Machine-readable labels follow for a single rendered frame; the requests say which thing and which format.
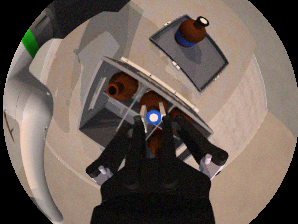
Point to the grey divided crate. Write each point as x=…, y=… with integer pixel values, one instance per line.
x=99, y=123

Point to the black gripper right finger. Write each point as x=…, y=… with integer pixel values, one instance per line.
x=210, y=157

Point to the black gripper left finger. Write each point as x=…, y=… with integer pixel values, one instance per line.
x=111, y=158

